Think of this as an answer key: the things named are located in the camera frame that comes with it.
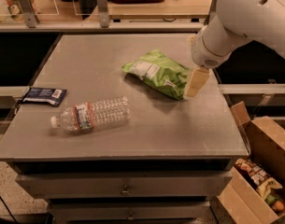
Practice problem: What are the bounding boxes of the green rice chip bag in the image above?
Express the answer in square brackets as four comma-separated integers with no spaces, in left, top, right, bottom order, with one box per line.
[121,49,190,100]

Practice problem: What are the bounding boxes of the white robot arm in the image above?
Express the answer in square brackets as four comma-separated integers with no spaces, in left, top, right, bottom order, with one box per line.
[184,0,285,99]

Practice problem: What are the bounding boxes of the brown snack bag in box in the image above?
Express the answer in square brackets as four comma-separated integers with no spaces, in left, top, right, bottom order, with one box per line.
[235,159,282,201]

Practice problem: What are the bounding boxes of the clear plastic water bottle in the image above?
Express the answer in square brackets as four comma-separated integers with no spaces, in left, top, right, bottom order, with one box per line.
[50,96,130,132]

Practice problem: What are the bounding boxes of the brown cardboard box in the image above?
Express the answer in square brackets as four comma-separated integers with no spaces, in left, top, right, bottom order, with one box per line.
[218,102,285,224]

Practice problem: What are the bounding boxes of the green yellow snack in box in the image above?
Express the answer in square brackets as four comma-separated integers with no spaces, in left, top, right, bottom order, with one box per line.
[265,194,285,213]

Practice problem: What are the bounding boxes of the dark blue snack packet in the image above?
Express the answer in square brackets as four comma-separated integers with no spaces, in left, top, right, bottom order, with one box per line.
[22,87,66,107]

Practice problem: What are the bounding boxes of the grey upper drawer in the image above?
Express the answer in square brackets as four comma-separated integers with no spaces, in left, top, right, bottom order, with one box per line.
[16,172,232,199]

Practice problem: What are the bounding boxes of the grey drawer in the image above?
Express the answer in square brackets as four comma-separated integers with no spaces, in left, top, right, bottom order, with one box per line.
[48,202,210,222]
[16,172,232,199]

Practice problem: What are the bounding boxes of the grey lower drawer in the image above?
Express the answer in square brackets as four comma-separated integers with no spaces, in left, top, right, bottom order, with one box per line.
[48,202,210,222]

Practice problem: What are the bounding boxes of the middle metal bracket post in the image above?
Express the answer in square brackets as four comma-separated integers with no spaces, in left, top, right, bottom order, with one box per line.
[96,0,110,28]

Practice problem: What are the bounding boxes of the left metal bracket post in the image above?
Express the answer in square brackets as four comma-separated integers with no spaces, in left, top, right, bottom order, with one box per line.
[18,0,38,28]

